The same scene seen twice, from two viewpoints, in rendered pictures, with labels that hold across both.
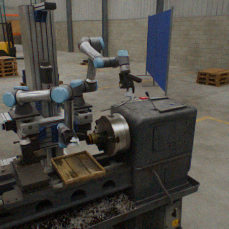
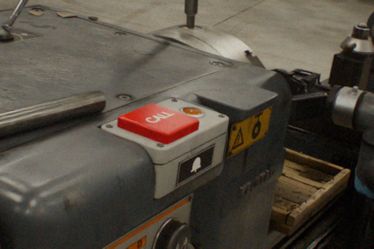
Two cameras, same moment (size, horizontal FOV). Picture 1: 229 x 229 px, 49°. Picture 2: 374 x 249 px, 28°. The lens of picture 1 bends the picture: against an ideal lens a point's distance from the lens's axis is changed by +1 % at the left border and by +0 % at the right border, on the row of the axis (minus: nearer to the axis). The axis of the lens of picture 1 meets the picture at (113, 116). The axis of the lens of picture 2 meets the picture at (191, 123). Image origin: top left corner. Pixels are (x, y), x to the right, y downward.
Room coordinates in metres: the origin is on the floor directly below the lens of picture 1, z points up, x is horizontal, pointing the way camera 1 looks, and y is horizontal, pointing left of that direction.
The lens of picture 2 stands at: (2.78, -0.61, 1.53)
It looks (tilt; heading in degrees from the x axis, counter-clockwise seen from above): 21 degrees down; 148
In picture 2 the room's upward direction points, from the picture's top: 8 degrees clockwise
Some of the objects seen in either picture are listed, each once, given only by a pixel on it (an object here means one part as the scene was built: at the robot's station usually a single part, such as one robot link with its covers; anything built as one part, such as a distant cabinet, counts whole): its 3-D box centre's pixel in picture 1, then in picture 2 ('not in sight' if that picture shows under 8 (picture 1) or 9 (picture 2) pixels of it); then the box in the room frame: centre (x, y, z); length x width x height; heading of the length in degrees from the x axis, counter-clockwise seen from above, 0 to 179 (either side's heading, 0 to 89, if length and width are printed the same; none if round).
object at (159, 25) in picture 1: (155, 50); not in sight; (8.48, -1.38, 1.18); 4.12 x 0.80 x 2.35; 0
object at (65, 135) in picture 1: (68, 137); (310, 95); (1.71, 0.33, 1.08); 0.12 x 0.09 x 0.08; 29
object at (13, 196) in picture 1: (23, 179); (315, 124); (1.45, 0.60, 0.90); 0.47 x 0.30 x 0.06; 29
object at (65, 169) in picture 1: (76, 166); (245, 172); (1.63, 0.27, 0.89); 0.36 x 0.30 x 0.04; 29
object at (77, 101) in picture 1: (76, 99); not in sight; (2.32, 0.35, 1.21); 0.15 x 0.15 x 0.10
